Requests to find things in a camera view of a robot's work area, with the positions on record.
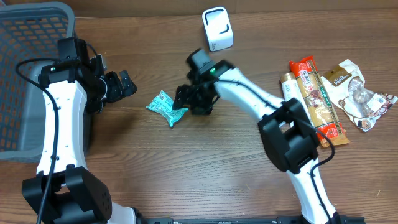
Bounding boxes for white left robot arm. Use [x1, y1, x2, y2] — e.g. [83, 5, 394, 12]
[22, 37, 140, 224]

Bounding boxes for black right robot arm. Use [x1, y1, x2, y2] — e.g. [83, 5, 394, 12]
[172, 49, 341, 223]

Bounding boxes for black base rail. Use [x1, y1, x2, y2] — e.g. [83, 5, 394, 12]
[146, 216, 308, 224]

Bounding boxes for teal wet wipes pack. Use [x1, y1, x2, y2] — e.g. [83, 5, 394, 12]
[146, 90, 188, 128]

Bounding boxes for grey plastic shopping basket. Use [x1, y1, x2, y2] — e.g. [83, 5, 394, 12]
[1, 2, 75, 162]

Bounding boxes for orange spaghetti packet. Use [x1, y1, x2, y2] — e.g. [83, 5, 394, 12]
[289, 55, 349, 147]

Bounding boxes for beige bread snack bag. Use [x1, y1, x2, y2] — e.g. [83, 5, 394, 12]
[321, 59, 397, 132]

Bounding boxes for white hair product tube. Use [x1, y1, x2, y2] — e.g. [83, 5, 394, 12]
[280, 72, 303, 103]

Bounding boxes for white barcode scanner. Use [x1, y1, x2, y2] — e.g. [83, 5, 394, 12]
[201, 6, 234, 52]

